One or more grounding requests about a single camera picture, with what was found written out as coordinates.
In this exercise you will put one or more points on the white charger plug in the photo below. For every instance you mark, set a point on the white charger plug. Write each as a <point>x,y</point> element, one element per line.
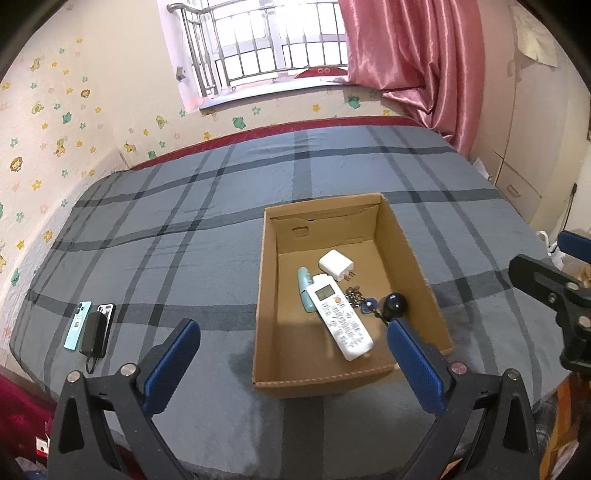
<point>334,263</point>

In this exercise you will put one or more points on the brown cardboard box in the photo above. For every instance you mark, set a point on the brown cardboard box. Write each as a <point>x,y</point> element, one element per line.
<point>304,350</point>

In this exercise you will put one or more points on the key bunch with blue tag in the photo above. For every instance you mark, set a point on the key bunch with blue tag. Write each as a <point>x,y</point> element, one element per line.
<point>360,300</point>

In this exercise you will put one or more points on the red cloth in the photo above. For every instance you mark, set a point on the red cloth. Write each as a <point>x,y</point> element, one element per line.
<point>23,415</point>

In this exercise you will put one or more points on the light blue tube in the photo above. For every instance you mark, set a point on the light blue tube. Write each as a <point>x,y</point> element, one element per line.
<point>304,288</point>

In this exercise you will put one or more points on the white remote control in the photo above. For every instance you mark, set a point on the white remote control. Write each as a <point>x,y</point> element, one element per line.
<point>341,323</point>

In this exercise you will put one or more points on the paper sheet on wardrobe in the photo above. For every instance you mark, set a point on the paper sheet on wardrobe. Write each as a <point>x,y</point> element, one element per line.
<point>535,37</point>

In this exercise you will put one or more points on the grey plaid bedsheet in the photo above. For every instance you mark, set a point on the grey plaid bedsheet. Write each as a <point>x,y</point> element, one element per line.
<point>184,230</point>

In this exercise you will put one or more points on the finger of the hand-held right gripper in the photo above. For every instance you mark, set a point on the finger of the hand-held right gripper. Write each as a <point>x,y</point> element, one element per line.
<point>575,244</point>
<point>549,284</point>

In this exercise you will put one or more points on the black smartphone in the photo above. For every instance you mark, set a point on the black smartphone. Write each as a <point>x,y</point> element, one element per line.
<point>107,310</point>

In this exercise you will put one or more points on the metal window railing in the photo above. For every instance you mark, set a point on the metal window railing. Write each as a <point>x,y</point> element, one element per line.
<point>258,50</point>

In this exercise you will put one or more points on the small white wall fixture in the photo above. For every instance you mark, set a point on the small white wall fixture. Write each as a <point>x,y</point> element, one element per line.
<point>181,75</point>

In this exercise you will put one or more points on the black power bank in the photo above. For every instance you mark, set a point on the black power bank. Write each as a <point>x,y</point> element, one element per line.
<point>93,334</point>

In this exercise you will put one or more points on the beige wardrobe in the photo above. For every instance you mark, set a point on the beige wardrobe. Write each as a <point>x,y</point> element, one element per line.
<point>531,129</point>

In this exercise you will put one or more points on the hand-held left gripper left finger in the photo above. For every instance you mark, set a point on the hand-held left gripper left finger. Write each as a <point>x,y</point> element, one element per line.
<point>171,364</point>

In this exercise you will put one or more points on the orange item beside bed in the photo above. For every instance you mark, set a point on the orange item beside bed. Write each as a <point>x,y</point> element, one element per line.
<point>563,429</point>

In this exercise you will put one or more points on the red item on windowsill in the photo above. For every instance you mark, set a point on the red item on windowsill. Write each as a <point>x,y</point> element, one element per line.
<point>321,71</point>

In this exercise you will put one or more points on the black round knob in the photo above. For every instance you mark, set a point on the black round knob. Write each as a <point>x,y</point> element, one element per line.
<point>397,305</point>

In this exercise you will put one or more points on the light blue phone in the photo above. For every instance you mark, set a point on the light blue phone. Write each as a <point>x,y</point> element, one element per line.
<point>76,327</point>

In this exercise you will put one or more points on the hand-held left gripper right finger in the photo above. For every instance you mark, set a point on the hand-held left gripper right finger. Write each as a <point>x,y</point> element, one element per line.
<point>418,364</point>

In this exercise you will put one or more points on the pink curtain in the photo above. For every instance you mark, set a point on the pink curtain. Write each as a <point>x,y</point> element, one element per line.
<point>406,55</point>

